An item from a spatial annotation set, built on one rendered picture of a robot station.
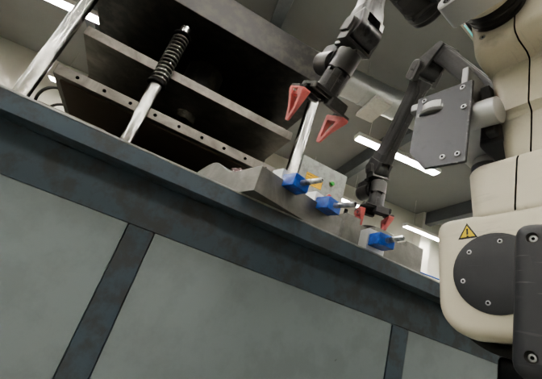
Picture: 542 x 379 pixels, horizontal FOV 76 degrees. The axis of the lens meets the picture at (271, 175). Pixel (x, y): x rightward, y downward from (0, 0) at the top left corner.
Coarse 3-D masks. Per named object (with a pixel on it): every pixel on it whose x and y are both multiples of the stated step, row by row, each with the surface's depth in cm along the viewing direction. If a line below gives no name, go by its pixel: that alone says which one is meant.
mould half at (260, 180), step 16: (208, 176) 84; (224, 176) 78; (240, 176) 72; (256, 176) 67; (272, 176) 69; (256, 192) 66; (272, 192) 69; (288, 192) 71; (288, 208) 71; (304, 208) 74; (320, 224) 76; (336, 224) 80
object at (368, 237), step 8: (368, 232) 81; (376, 232) 79; (360, 240) 83; (368, 240) 80; (376, 240) 77; (384, 240) 77; (392, 240) 75; (400, 240) 73; (368, 248) 79; (376, 248) 80; (384, 248) 78; (392, 248) 77
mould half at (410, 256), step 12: (348, 216) 87; (348, 228) 86; (360, 228) 87; (348, 240) 85; (384, 252) 88; (396, 252) 90; (408, 252) 92; (420, 252) 93; (408, 264) 90; (420, 264) 92
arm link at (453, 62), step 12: (432, 48) 113; (444, 48) 109; (456, 48) 113; (432, 60) 119; (444, 60) 109; (456, 60) 105; (468, 60) 105; (420, 72) 116; (432, 72) 116; (456, 72) 104; (480, 72) 98; (492, 84) 93
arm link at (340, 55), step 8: (336, 48) 80; (344, 48) 75; (336, 56) 76; (344, 56) 75; (352, 56) 75; (360, 56) 76; (328, 64) 80; (336, 64) 75; (344, 64) 75; (352, 64) 75; (344, 72) 76; (352, 72) 76
